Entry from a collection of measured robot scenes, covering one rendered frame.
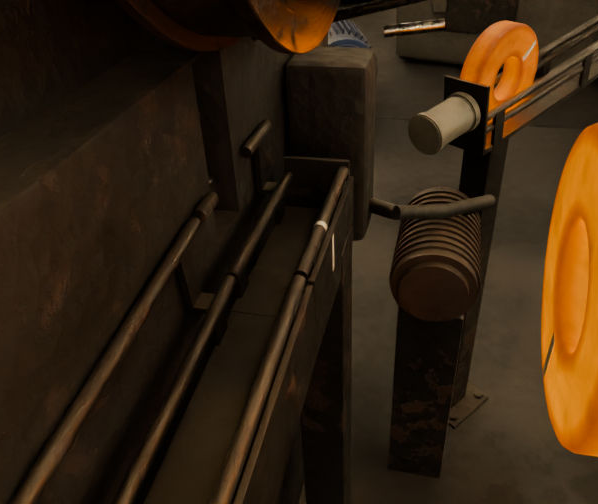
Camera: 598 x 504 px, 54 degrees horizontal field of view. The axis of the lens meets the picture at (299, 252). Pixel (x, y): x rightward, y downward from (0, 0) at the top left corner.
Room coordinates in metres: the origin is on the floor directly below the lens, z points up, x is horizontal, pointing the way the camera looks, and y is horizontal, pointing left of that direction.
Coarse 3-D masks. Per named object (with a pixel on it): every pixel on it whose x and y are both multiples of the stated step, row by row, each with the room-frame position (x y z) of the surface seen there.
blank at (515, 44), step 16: (496, 32) 0.83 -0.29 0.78; (512, 32) 0.84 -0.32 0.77; (528, 32) 0.86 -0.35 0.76; (480, 48) 0.82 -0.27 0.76; (496, 48) 0.82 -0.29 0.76; (512, 48) 0.84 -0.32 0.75; (528, 48) 0.87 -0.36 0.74; (464, 64) 0.83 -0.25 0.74; (480, 64) 0.81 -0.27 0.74; (496, 64) 0.82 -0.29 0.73; (512, 64) 0.87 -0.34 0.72; (528, 64) 0.87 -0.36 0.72; (480, 80) 0.80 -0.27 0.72; (512, 80) 0.87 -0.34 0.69; (528, 80) 0.88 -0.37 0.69; (496, 96) 0.86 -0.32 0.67
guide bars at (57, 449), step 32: (256, 128) 0.58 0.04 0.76; (256, 160) 0.56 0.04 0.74; (192, 224) 0.39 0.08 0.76; (256, 224) 0.48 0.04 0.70; (160, 288) 0.32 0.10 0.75; (192, 288) 0.37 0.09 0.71; (224, 288) 0.38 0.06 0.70; (128, 320) 0.29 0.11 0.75; (224, 320) 0.38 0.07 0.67; (192, 352) 0.32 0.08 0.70; (96, 384) 0.24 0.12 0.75; (64, 416) 0.22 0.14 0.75; (160, 416) 0.26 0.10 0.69; (64, 448) 0.20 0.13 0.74; (32, 480) 0.18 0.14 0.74; (128, 480) 0.22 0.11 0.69
